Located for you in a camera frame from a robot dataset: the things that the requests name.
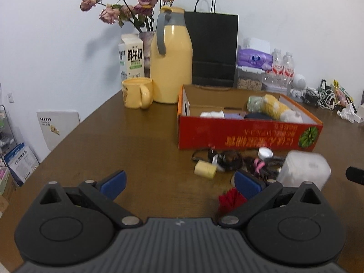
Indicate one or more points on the white wall socket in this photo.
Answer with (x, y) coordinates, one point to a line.
(11, 97)

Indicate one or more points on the white charger block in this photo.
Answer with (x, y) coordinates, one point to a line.
(357, 117)

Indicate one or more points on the crumpled white tissue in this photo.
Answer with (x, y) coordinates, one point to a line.
(345, 112)

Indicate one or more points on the yellow white plush toy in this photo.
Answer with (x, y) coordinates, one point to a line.
(277, 106)

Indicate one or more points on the orange cardboard box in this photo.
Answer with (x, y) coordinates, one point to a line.
(241, 136)

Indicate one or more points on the iridescent plastic bag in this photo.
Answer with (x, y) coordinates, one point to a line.
(254, 103)

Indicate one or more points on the white robot toy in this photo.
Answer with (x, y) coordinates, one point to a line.
(299, 84)

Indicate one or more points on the yellow thermos jug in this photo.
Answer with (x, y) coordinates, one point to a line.
(170, 62)

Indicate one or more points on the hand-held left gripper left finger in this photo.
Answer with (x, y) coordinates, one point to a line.
(113, 183)

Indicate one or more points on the yellow mug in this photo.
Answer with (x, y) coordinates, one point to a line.
(133, 93)

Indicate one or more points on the clear water bottle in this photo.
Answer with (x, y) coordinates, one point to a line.
(277, 62)
(288, 68)

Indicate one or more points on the white milk carton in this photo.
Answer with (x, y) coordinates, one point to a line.
(133, 57)

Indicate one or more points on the clear plastic box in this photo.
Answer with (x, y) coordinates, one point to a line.
(304, 167)

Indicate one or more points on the black paper bag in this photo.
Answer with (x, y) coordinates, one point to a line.
(213, 42)

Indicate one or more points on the metal storage rack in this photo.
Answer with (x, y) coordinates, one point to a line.
(7, 130)

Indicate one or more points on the red rose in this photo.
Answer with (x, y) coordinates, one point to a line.
(230, 199)

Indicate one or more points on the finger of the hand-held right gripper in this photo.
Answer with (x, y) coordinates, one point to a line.
(355, 175)

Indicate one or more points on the clear snack container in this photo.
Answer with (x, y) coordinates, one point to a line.
(248, 82)

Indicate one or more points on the yellow green snack packet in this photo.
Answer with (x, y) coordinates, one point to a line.
(341, 92)

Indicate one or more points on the white cloth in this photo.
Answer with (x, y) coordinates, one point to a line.
(212, 114)

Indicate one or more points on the small white cap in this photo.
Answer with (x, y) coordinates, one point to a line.
(265, 152)

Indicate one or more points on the brown cardboard carton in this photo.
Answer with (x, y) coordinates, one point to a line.
(7, 196)

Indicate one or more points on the navy glasses case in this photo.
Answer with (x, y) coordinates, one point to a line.
(257, 116)

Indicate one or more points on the black adapter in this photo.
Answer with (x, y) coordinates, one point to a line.
(324, 84)

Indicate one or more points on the small yellow block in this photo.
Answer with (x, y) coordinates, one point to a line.
(205, 170)

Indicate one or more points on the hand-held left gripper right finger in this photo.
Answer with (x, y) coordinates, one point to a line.
(247, 183)

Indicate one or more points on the mottled vase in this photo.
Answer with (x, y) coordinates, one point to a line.
(148, 48)

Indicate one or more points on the purple tissue pack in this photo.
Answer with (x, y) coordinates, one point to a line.
(253, 58)

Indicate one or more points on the purple fabric pouch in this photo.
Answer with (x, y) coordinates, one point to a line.
(234, 116)

